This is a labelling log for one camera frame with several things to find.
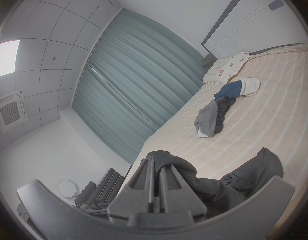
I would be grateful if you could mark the round white mirror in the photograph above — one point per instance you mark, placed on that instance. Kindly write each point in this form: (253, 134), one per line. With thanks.
(67, 188)

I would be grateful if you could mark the ceiling light panel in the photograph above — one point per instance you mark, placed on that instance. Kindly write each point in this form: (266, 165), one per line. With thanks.
(7, 59)

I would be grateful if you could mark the black garment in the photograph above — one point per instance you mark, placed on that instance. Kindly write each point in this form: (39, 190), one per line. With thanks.
(222, 111)

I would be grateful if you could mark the blue-green curtain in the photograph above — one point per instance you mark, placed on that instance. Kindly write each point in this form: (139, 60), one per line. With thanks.
(114, 124)
(149, 59)

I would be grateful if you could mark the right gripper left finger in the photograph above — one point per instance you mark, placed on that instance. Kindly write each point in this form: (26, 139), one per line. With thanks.
(134, 196)

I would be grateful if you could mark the white printed pillow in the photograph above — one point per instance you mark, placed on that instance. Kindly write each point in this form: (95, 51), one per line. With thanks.
(226, 67)

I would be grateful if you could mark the black T-shirt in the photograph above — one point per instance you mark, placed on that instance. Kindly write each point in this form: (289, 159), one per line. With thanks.
(258, 169)

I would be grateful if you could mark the light grey garment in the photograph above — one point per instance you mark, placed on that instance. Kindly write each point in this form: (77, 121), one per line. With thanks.
(206, 119)

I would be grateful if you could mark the ceiling air conditioner vent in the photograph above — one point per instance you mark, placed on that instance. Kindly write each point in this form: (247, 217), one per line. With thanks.
(11, 111)

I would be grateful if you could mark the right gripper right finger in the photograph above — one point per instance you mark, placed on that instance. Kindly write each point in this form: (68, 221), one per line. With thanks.
(179, 199)

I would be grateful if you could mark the white garment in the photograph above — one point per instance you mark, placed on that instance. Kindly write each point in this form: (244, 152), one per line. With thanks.
(202, 134)

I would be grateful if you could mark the grey bedside table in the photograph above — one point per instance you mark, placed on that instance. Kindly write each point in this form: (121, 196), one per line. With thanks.
(208, 60)

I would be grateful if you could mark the white knitted sweater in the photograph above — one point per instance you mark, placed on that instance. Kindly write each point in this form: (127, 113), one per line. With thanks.
(250, 86)

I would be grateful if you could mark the bed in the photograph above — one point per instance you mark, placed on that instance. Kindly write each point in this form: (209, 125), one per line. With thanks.
(256, 109)

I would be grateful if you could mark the dark blue garment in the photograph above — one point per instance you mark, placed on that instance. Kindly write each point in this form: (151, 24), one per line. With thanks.
(228, 90)

